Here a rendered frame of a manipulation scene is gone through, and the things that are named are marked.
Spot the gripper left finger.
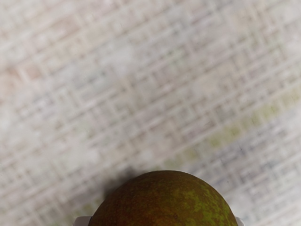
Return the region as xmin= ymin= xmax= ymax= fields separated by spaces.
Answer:
xmin=74 ymin=215 xmax=93 ymax=226

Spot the brown green round fruit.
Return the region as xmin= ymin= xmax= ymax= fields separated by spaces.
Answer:
xmin=88 ymin=170 xmax=237 ymax=226

